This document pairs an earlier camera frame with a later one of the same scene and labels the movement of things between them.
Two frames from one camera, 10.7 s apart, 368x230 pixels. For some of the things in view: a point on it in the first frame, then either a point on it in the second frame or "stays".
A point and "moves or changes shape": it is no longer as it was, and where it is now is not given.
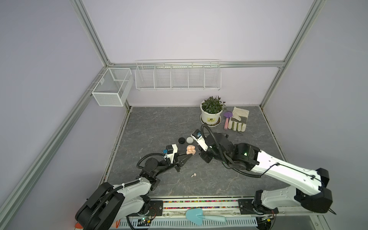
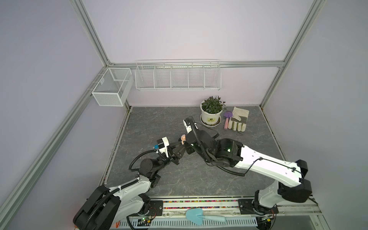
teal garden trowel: [196, 215] stays
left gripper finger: [183, 159] → [179, 151]
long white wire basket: [178, 74] stays
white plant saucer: [212, 125] stays
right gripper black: [202, 155] → [188, 148]
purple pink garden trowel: [227, 114] stays
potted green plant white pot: [211, 109] stays
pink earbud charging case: [190, 149] moves or changes shape
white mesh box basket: [113, 88] stays
